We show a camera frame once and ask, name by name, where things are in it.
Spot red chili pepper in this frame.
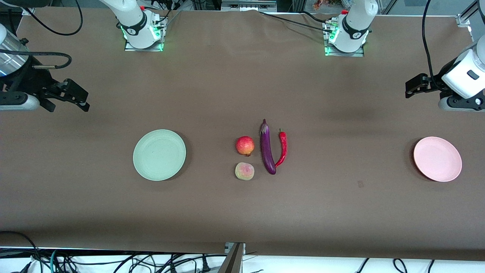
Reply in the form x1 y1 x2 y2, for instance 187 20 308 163
275 128 288 168

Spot long purple eggplant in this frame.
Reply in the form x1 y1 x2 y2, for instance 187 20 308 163
260 119 277 175

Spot red pomegranate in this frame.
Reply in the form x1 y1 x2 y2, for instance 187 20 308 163
236 136 255 157

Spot yellow pink peach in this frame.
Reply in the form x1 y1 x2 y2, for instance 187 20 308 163
235 162 255 181

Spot pink round plate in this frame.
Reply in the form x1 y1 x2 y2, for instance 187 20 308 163
413 136 463 182

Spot pale green round plate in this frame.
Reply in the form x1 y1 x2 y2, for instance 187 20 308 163
133 129 187 181

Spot table cover sheet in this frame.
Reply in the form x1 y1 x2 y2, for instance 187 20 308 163
0 7 485 262

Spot orange plastic toy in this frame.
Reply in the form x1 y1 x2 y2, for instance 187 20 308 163
313 0 341 10

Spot silver metal box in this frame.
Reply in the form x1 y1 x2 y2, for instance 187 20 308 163
221 0 278 12

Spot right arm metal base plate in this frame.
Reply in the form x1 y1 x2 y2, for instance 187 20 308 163
124 11 164 52

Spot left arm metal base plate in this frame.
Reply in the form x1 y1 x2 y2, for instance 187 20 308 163
323 19 365 57

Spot black looped floor cable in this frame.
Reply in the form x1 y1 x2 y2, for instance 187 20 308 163
0 231 43 273

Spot thin black cable on cover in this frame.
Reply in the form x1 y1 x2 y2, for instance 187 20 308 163
259 11 338 35

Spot dark metal frame beam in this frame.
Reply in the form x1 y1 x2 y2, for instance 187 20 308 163
218 242 247 273

